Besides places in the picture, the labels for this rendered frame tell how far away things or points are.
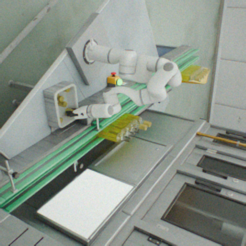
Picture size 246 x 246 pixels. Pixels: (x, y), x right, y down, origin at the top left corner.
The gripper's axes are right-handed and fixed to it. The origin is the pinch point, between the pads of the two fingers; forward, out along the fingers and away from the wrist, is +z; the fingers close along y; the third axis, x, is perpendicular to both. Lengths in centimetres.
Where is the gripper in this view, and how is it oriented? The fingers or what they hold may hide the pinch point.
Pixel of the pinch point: (71, 112)
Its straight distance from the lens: 172.6
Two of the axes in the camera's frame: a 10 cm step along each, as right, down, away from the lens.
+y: 5.3, -3.9, 7.6
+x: -2.3, -9.2, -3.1
